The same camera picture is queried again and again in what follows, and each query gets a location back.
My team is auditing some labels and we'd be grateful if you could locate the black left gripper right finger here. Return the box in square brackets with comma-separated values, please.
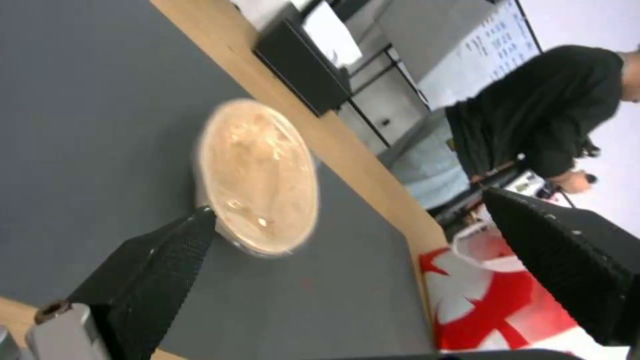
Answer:
[480, 186, 640, 348]

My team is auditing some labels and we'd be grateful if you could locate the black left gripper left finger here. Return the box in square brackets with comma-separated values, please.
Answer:
[24, 205, 217, 360]

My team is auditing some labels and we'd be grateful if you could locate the red and white takeout bag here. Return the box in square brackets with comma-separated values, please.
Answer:
[417, 218, 632, 357]

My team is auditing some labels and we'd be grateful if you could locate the person's hand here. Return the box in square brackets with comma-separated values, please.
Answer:
[558, 170, 594, 195]

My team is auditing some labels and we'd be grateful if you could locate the dark grey table mat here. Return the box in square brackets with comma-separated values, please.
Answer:
[0, 0, 441, 360]

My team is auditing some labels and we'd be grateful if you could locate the person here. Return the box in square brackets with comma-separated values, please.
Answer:
[399, 44, 640, 222]

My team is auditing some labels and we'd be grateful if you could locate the round clear-lidded food container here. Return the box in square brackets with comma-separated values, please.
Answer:
[192, 98, 321, 258]

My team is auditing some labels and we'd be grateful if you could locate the black box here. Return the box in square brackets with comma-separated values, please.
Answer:
[252, 17, 353, 118]

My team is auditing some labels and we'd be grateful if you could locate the white paper sheet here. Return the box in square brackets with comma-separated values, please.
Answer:
[299, 0, 364, 68]

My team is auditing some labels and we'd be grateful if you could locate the wall screen with text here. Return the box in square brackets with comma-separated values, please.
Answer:
[452, 0, 544, 82]

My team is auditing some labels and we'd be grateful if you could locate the white cabinet with black frame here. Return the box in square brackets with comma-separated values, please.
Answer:
[319, 0, 454, 149]

